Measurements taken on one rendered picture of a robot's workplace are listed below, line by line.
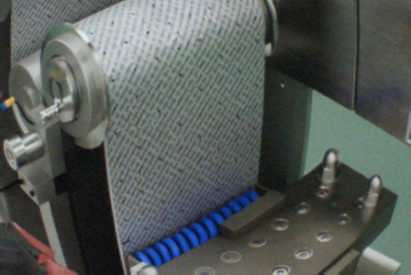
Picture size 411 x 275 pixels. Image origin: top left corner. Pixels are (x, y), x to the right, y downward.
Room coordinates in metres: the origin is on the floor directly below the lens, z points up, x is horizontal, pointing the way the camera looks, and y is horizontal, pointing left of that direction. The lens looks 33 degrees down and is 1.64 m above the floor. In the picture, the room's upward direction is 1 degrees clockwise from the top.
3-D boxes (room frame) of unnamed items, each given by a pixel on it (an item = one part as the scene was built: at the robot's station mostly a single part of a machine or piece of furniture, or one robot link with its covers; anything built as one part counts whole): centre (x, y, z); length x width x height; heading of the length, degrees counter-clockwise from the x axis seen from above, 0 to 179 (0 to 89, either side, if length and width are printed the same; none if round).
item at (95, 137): (0.68, 0.14, 1.25); 0.15 x 0.01 x 0.15; 46
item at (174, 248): (0.70, 0.00, 1.03); 0.21 x 0.04 x 0.03; 136
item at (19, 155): (0.64, 0.23, 1.18); 0.04 x 0.02 x 0.04; 46
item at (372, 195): (0.75, -0.24, 1.05); 0.04 x 0.04 x 0.04
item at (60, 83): (0.67, 0.15, 1.25); 0.07 x 0.02 x 0.07; 46
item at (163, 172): (0.72, 0.02, 1.12); 0.23 x 0.01 x 0.18; 136
